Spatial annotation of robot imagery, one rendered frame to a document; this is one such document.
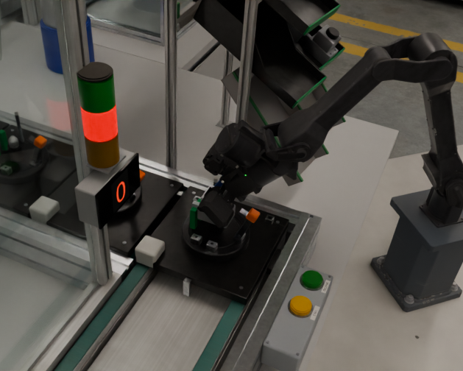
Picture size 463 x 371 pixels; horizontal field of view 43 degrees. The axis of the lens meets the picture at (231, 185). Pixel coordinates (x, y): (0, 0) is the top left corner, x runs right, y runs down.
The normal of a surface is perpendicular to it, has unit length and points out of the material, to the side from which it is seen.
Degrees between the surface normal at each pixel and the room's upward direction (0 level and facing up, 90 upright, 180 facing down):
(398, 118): 0
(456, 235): 0
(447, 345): 0
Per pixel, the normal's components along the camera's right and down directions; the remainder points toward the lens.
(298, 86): 0.41, -0.52
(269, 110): 0.63, -0.25
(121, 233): 0.06, -0.76
